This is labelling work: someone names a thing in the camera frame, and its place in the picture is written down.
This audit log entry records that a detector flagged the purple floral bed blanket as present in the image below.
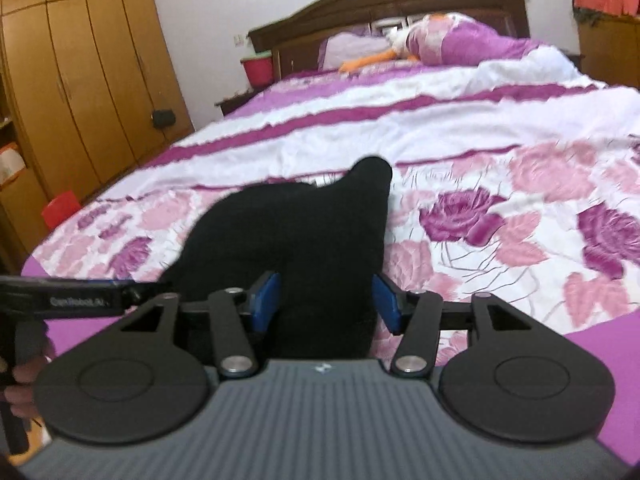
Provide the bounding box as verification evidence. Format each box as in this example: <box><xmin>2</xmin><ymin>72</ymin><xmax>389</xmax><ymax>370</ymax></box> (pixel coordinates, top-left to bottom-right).
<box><xmin>20</xmin><ymin>35</ymin><xmax>640</xmax><ymax>461</ymax></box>

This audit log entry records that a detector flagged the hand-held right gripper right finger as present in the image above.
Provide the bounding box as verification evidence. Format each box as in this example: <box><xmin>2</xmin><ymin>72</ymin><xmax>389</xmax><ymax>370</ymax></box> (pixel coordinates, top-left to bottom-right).
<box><xmin>371</xmin><ymin>274</ymin><xmax>539</xmax><ymax>378</ymax></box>

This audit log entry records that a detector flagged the white orange plush toy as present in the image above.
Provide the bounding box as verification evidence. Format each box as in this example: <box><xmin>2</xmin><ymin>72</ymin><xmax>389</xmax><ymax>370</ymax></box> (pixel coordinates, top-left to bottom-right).
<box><xmin>339</xmin><ymin>14</ymin><xmax>453</xmax><ymax>74</ymax></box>

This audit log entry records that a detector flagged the person's left hand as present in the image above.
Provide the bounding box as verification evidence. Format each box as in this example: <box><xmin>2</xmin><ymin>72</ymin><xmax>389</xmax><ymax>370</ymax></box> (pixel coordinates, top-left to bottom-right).
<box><xmin>0</xmin><ymin>332</ymin><xmax>51</xmax><ymax>422</ymax></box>

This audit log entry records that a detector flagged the dark wooden headboard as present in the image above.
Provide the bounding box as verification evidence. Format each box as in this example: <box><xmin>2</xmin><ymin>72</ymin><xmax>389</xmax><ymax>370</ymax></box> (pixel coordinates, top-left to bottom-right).
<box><xmin>248</xmin><ymin>0</ymin><xmax>532</xmax><ymax>81</ymax></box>

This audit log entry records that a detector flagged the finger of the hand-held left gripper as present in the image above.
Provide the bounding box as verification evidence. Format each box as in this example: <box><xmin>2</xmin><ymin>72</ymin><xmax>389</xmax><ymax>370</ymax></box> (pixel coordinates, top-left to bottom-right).
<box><xmin>122</xmin><ymin>281</ymin><xmax>173</xmax><ymax>307</ymax></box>

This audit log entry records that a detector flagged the dark green cloth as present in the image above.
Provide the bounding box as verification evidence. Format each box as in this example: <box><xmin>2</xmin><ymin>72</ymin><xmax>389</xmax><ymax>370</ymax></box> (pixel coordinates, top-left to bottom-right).
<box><xmin>574</xmin><ymin>7</ymin><xmax>608</xmax><ymax>26</ymax></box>

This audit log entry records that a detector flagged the wooden cabinet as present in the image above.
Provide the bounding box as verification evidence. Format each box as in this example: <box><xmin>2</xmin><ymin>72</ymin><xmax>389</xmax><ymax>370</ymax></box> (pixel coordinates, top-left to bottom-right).
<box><xmin>577</xmin><ymin>11</ymin><xmax>640</xmax><ymax>92</ymax></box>

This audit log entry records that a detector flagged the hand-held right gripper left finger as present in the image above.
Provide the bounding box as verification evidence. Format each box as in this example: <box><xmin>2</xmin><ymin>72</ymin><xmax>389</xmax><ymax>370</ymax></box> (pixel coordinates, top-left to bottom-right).
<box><xmin>119</xmin><ymin>271</ymin><xmax>282</xmax><ymax>378</ymax></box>

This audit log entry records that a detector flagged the orange box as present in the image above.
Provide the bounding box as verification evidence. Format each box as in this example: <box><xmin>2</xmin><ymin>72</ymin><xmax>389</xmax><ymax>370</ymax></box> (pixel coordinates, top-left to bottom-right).
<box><xmin>0</xmin><ymin>142</ymin><xmax>27</xmax><ymax>187</ymax></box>

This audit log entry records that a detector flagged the light purple pillow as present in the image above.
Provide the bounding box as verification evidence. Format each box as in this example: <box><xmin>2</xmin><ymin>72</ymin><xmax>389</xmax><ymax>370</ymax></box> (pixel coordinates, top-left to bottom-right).
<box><xmin>319</xmin><ymin>30</ymin><xmax>398</xmax><ymax>70</ymax></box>

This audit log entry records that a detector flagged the red bucket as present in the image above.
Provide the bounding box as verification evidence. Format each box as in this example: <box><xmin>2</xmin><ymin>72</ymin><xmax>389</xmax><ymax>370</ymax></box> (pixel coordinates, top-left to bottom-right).
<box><xmin>240</xmin><ymin>51</ymin><xmax>275</xmax><ymax>88</ymax></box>

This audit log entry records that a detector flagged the black garment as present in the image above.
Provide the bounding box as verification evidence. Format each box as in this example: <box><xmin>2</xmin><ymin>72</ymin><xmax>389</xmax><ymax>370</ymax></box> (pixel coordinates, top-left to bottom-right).
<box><xmin>166</xmin><ymin>156</ymin><xmax>394</xmax><ymax>362</ymax></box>

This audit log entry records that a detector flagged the wooden wardrobe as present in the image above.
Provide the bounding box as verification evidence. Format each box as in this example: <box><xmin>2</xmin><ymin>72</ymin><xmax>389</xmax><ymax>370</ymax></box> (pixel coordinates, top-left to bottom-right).
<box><xmin>0</xmin><ymin>0</ymin><xmax>197</xmax><ymax>273</ymax></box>

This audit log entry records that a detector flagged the folded purple floral quilt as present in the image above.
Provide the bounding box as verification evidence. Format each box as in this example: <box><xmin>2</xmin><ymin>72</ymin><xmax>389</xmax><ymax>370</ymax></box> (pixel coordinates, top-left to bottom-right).
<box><xmin>404</xmin><ymin>12</ymin><xmax>543</xmax><ymax>67</ymax></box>

